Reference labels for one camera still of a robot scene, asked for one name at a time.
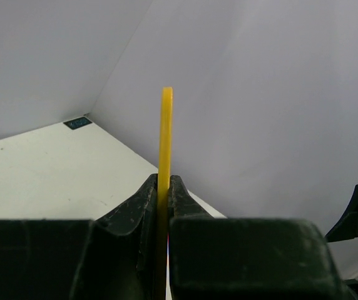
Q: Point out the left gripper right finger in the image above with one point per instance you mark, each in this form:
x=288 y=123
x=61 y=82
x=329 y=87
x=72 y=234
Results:
x=245 y=258

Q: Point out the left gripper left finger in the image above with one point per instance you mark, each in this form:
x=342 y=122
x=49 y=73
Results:
x=111 y=257

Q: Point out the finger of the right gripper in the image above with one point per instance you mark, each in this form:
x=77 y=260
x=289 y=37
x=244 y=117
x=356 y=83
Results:
x=346 y=228

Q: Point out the yellow framed whiteboard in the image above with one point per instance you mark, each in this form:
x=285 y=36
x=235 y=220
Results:
x=163 y=185

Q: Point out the right blue corner label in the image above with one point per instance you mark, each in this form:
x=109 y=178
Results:
x=77 y=123

